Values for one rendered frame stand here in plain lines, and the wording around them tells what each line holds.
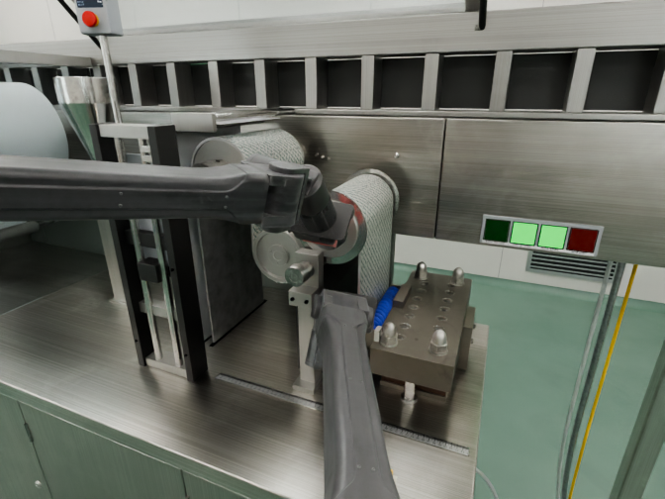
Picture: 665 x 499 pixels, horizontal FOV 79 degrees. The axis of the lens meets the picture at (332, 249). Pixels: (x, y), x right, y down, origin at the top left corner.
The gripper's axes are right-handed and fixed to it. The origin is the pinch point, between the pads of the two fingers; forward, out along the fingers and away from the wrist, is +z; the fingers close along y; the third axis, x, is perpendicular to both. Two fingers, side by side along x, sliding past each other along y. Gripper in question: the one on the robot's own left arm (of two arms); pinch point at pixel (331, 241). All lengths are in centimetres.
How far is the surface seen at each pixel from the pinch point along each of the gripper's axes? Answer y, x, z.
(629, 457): 82, -15, 87
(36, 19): -451, 255, 153
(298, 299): -5.0, -10.3, 6.8
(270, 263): -15.0, -3.3, 10.5
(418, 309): 16.0, -1.3, 26.9
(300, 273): -3.9, -7.1, 0.6
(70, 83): -72, 24, -8
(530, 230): 37, 23, 26
